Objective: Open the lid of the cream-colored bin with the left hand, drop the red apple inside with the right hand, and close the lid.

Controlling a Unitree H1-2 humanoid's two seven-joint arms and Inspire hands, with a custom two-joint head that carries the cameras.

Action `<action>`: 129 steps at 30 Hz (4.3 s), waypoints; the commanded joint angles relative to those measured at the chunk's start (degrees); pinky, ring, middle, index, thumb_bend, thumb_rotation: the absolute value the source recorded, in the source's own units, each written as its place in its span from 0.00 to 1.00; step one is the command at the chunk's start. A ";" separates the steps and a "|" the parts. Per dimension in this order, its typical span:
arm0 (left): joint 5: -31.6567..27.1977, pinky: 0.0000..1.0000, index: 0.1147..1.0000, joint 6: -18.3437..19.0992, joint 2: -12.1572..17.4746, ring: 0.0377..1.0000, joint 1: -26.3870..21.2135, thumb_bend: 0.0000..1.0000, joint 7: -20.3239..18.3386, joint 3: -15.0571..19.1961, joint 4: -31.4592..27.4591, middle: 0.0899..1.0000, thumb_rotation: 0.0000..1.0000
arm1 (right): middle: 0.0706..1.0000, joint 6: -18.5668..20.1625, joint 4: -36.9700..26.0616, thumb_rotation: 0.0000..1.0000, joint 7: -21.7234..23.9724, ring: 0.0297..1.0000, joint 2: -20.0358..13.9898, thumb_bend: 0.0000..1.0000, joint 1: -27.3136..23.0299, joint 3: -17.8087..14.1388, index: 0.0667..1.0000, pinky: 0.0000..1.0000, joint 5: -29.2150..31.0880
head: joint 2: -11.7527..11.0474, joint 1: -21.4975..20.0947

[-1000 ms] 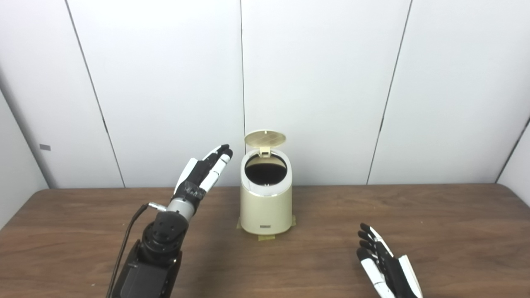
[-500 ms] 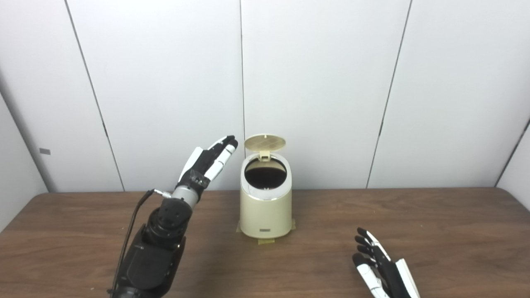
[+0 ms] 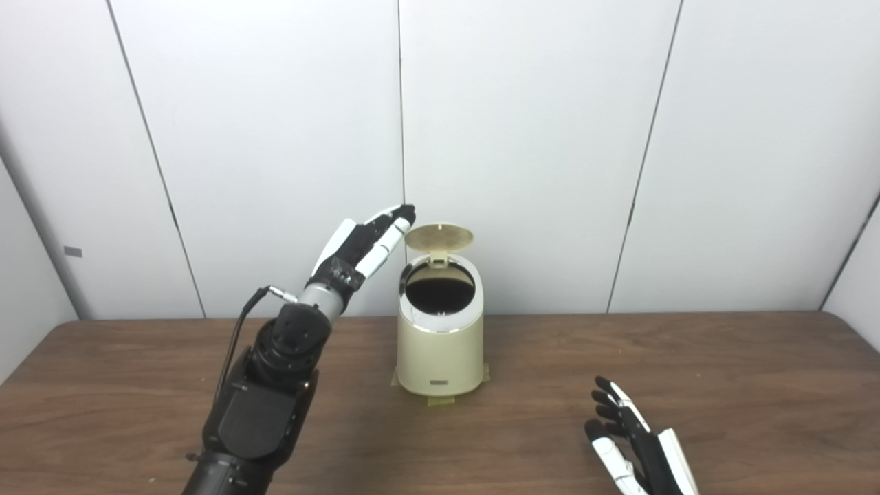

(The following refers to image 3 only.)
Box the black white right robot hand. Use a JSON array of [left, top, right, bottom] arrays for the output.
[[584, 376, 700, 495]]

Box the round cream bin lid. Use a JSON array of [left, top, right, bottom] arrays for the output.
[[404, 223, 474, 267]]

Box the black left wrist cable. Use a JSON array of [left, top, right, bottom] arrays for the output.
[[213, 285, 300, 406]]

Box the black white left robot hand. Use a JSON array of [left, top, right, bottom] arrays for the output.
[[306, 204, 417, 303]]

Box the cream-colored bin body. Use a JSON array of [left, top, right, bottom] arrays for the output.
[[397, 254, 485, 397]]

